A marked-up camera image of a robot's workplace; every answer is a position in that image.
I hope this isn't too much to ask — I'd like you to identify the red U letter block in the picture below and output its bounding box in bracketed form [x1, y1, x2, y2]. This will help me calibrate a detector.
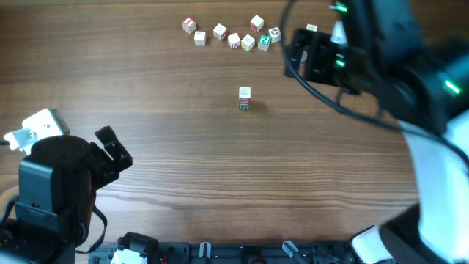
[239, 87, 251, 99]

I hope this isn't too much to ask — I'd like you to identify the white block red sketch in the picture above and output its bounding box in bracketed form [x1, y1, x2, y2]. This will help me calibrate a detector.
[239, 98, 251, 106]

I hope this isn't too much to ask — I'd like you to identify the white block green side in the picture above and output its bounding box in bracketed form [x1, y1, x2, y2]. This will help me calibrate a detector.
[239, 105, 250, 111]

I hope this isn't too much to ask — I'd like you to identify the plain white wooden block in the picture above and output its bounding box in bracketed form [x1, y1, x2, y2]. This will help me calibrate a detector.
[194, 31, 207, 46]

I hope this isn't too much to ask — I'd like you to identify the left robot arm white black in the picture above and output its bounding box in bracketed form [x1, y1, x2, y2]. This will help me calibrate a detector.
[1, 126, 133, 263]

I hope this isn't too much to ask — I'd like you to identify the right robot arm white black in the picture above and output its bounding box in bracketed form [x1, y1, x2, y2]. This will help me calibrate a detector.
[281, 1, 468, 263]

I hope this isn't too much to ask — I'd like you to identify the white block red bottom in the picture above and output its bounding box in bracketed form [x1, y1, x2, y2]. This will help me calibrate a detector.
[300, 51, 308, 66]

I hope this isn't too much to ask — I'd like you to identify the white block tan picture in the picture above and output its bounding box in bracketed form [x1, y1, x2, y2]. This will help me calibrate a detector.
[306, 24, 318, 32]

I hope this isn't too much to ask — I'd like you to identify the white block dark picture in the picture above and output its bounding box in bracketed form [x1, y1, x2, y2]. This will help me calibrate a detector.
[268, 27, 281, 43]

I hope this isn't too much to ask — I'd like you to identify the green Z letter block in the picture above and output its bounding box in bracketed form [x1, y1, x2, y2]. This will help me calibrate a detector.
[258, 34, 271, 51]

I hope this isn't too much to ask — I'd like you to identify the red M letter block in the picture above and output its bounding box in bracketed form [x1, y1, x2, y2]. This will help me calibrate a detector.
[250, 15, 265, 32]

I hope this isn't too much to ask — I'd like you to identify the white block yellow side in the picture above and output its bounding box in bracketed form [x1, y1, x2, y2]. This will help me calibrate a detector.
[241, 34, 256, 51]

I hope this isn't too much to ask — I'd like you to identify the white block red A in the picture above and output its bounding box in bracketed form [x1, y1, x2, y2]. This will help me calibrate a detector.
[227, 33, 241, 49]

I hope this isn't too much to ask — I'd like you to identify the white block red side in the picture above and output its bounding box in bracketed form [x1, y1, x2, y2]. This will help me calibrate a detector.
[213, 23, 228, 41]

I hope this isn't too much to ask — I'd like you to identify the red I letter block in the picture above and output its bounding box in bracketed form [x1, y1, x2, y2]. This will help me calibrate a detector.
[182, 17, 196, 34]

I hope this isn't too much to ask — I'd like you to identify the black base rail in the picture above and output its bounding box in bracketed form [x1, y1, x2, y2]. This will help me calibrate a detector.
[88, 241, 362, 264]

